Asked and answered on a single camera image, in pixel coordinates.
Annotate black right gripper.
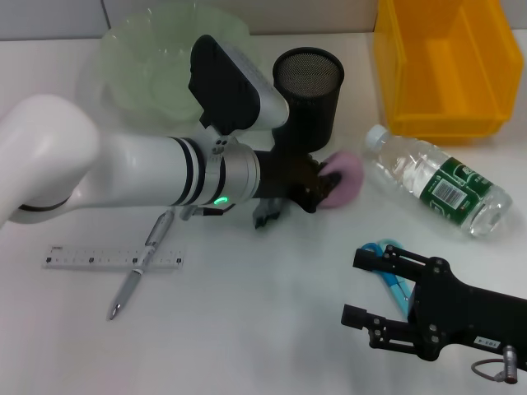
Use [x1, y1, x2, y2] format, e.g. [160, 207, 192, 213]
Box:
[340, 244, 527, 363]

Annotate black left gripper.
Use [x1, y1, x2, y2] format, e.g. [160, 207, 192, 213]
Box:
[255, 149, 345, 214]

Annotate green plastic wrapper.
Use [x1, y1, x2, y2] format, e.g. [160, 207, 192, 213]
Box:
[252, 198, 290, 230]

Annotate clear green-label water bottle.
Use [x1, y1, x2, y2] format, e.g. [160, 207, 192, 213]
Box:
[363, 123, 513, 239]

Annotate blue scissors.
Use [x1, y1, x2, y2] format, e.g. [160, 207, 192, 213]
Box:
[361, 238, 413, 316]

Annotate black mesh pen holder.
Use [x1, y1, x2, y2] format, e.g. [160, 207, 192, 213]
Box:
[272, 46, 345, 151]

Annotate silver ballpoint pen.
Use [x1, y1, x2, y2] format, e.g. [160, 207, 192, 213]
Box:
[106, 209, 176, 322]

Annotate green translucent fruit bowl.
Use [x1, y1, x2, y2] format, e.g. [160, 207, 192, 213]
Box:
[100, 7, 259, 123]

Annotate clear plastic ruler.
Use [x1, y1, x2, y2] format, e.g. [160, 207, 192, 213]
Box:
[41, 244, 187, 274]

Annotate yellow plastic bin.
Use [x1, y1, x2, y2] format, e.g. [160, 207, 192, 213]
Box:
[373, 0, 525, 146]

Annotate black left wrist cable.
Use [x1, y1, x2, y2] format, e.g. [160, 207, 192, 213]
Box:
[180, 204, 226, 221]

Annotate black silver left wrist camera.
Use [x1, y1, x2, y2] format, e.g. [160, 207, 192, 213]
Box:
[187, 34, 291, 135]

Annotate grey right wrist cable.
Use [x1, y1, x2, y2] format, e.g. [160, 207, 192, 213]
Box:
[470, 346, 522, 376]

